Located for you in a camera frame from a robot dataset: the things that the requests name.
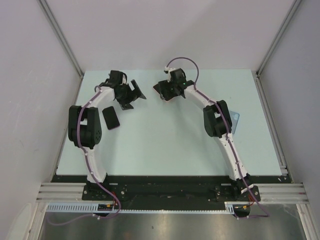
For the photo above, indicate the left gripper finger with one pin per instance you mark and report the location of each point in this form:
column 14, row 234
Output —
column 126, row 106
column 136, row 92

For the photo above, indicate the light blue phone case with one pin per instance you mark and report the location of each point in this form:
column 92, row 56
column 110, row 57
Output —
column 235, row 116

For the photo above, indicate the aluminium frame post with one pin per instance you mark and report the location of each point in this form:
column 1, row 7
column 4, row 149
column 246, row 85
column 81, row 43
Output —
column 57, row 30
column 279, row 35

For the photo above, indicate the slotted grey cable duct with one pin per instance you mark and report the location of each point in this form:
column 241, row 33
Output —
column 104, row 208

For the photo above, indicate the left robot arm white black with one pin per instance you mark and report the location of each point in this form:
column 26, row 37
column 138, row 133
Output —
column 84, row 123

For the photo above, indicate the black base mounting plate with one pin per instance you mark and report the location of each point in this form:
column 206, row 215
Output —
column 171, row 192

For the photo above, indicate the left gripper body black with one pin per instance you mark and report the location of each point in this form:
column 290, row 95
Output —
column 126, row 96

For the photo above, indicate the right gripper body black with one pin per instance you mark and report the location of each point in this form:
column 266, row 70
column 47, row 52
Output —
column 174, row 84

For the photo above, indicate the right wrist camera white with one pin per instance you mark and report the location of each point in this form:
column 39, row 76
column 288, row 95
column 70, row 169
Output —
column 169, row 69

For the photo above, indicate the black phone from blue case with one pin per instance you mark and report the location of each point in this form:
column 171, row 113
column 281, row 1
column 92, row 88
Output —
column 111, row 118

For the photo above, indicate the aluminium cross rail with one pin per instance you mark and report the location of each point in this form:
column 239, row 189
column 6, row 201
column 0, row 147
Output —
column 270, row 193

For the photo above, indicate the left aluminium frame post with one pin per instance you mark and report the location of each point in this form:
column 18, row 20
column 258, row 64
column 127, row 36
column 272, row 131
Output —
column 57, row 30

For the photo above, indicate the right aluminium frame post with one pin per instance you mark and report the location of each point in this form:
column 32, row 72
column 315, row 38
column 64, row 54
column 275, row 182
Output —
column 279, row 35

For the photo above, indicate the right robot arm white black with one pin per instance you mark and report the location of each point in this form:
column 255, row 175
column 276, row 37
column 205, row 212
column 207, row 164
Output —
column 217, row 123

